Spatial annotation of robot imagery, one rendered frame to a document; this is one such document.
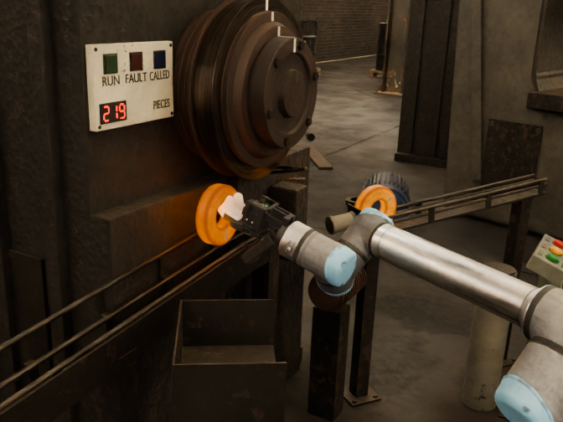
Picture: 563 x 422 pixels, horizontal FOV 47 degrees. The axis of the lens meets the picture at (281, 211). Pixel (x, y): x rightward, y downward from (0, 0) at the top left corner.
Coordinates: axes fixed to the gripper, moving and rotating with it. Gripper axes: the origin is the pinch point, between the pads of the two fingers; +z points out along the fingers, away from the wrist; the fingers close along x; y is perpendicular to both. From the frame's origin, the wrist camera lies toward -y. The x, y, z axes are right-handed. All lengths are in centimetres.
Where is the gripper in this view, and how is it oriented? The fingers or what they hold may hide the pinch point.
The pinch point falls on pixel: (219, 207)
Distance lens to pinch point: 162.5
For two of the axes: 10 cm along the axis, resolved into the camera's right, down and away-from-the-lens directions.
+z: -8.2, -4.4, 3.6
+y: 2.8, -8.6, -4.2
